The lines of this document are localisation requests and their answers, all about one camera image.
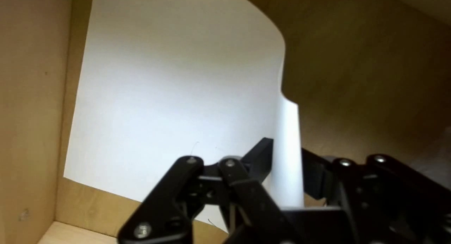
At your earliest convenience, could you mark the white paper sheet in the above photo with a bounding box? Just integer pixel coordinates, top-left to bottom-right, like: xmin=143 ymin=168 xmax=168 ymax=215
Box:
xmin=63 ymin=0 xmax=305 ymax=233

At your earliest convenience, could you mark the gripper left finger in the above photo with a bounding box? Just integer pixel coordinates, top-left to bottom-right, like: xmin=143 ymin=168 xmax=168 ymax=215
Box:
xmin=117 ymin=138 xmax=282 ymax=244

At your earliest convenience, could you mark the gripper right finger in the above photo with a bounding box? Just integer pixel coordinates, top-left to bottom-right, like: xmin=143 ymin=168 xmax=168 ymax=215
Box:
xmin=301 ymin=148 xmax=451 ymax=244

